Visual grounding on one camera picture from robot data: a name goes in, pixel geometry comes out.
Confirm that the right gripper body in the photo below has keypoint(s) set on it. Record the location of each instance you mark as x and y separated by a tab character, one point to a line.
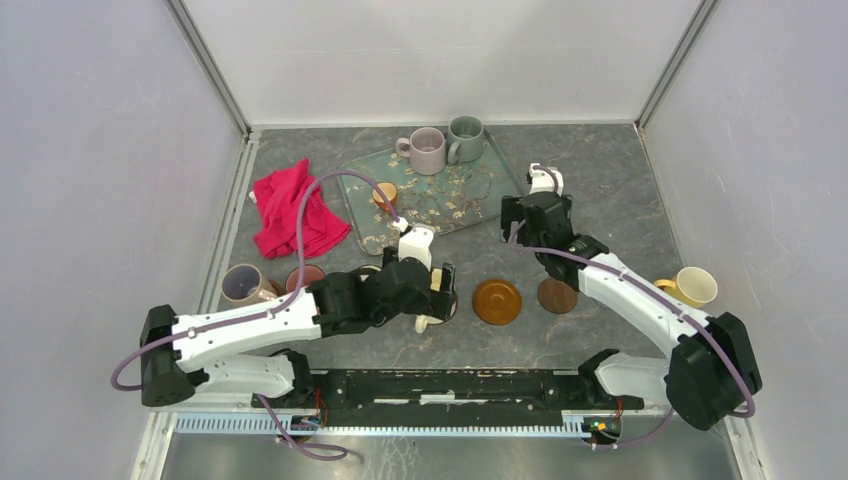
512	211

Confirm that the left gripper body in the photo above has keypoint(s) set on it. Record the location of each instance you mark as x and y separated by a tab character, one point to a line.
433	302

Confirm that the cream mug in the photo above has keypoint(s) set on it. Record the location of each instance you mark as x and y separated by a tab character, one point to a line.
423	321

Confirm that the dark walnut coaster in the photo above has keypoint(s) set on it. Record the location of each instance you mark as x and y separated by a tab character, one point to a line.
556	296

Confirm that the wooden coaster five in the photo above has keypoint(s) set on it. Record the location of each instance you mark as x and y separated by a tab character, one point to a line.
497	302

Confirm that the pink mug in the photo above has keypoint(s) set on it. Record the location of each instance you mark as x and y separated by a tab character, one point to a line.
303	277

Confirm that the green mug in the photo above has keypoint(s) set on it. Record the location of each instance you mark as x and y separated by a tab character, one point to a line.
465	137

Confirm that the lilac mug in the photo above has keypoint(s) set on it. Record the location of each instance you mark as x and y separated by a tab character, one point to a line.
425	150

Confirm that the beige pink-handled mug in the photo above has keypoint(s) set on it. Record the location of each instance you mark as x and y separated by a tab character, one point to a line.
245	284

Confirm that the yellow mug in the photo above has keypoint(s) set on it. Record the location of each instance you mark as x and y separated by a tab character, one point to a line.
693	286

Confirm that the wooden coaster two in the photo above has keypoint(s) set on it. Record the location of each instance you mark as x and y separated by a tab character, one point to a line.
446	305

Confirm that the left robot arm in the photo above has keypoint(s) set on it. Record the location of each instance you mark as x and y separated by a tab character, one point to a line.
185	355

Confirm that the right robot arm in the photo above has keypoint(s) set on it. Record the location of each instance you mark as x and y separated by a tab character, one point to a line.
707	370

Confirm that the small orange cup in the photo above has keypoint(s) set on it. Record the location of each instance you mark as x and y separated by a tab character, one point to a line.
385	197

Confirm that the floral serving tray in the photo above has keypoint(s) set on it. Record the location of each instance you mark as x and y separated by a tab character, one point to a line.
459	196

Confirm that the red cloth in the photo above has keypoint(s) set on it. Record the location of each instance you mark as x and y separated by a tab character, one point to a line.
278	197

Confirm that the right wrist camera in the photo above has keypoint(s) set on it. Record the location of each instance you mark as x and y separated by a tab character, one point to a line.
545	179

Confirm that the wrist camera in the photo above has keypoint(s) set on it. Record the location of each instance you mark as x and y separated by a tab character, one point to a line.
545	179
414	241

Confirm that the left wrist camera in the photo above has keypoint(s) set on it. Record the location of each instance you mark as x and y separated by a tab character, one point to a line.
414	241

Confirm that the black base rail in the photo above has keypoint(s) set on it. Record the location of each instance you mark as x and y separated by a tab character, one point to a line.
452	398

